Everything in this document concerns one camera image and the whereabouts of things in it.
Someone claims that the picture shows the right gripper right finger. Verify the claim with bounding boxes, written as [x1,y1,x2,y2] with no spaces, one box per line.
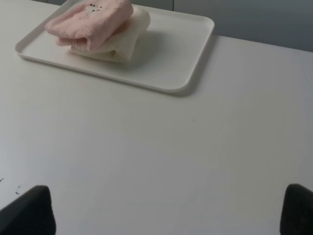
[280,184,313,235]

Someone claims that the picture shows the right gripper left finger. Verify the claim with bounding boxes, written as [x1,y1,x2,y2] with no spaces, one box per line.
[0,185,56,235]

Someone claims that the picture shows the cream white towel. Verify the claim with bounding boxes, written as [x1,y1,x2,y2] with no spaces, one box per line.
[70,6,151,63]

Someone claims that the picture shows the pink towel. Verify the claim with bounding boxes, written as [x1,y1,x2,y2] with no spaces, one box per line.
[45,0,134,51]

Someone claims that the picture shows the white rectangular plastic tray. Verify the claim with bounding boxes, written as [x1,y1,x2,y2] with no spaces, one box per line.
[15,7,215,93]

